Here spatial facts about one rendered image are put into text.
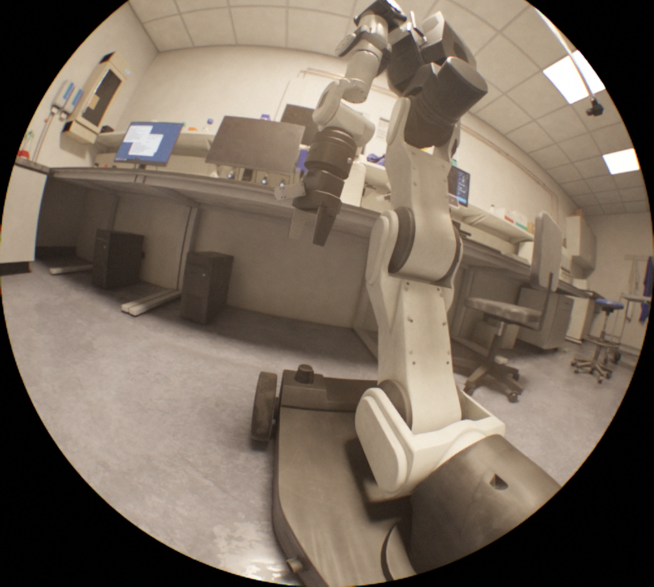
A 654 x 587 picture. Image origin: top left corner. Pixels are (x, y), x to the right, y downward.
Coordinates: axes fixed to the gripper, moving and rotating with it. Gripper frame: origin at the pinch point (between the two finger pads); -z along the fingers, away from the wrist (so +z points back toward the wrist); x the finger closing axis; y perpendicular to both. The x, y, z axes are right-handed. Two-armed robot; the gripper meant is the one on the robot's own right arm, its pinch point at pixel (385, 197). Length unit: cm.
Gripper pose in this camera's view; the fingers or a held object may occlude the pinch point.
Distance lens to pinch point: 113.4
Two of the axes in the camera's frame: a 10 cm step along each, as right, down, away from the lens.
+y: 2.1, 9.5, 2.2
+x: 1.0, 2.0, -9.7
